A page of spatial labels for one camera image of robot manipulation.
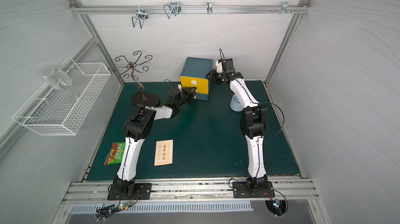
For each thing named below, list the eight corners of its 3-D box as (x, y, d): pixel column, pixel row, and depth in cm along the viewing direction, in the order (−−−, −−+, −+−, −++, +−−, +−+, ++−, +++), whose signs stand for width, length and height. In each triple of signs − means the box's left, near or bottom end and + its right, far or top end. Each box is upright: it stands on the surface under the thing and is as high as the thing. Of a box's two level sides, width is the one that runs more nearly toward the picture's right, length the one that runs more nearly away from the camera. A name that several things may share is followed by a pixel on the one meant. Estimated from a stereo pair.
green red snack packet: (107, 165, 83) (104, 163, 81) (115, 144, 91) (112, 142, 88) (120, 165, 83) (117, 163, 81) (126, 144, 91) (124, 142, 88)
